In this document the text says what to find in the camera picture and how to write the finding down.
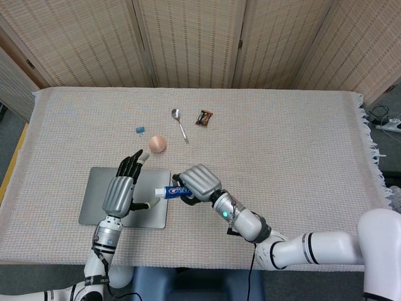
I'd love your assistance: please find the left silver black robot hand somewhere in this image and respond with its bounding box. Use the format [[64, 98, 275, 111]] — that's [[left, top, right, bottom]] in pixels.
[[102, 149, 161, 219]]

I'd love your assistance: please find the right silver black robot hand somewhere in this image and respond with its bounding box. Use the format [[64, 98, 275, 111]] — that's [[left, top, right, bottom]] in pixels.
[[170, 164, 224, 207]]

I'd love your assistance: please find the white blue toothpaste tube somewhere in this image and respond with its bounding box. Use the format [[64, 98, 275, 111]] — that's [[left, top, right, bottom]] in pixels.
[[154, 185, 193, 201]]

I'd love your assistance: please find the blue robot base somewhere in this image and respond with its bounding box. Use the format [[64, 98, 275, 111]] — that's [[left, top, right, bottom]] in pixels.
[[131, 266, 264, 301]]

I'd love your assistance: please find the silver closed laptop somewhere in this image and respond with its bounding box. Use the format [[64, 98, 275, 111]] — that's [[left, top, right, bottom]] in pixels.
[[78, 166, 172, 230]]

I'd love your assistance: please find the brown egg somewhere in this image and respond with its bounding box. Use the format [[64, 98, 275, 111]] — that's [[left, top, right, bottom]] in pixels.
[[148, 135, 167, 154]]

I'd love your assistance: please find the brown snack packet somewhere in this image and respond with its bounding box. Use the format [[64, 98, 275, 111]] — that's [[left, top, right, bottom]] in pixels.
[[195, 109, 214, 128]]

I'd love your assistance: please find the metal spoon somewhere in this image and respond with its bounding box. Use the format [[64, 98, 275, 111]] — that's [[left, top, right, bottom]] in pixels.
[[170, 108, 190, 145]]

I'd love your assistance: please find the white round dome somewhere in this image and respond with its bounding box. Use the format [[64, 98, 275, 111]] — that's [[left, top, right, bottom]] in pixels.
[[109, 266, 135, 288]]

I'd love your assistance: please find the beige woven tablecloth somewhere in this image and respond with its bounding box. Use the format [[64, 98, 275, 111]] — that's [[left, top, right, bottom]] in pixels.
[[0, 87, 389, 272]]

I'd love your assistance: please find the woven folding screen panel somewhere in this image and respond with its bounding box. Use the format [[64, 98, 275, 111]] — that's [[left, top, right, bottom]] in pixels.
[[0, 24, 51, 123], [0, 0, 156, 89], [132, 0, 251, 90], [294, 0, 401, 108], [233, 0, 344, 91]]

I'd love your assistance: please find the black floor object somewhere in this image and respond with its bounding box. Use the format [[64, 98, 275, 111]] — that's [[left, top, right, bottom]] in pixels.
[[380, 171, 401, 187]]

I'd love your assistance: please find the white sneaker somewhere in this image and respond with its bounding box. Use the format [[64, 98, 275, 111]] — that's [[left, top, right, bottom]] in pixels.
[[388, 185, 401, 214]]

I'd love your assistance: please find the white power strip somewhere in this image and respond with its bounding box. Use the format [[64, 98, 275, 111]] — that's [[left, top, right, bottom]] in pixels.
[[374, 117, 401, 133]]

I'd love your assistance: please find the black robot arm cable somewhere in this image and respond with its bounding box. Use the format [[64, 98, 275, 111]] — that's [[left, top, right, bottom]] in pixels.
[[246, 243, 256, 301]]

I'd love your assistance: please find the black floor cable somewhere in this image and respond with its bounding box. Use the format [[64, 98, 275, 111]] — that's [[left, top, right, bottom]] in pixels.
[[367, 105, 391, 125]]

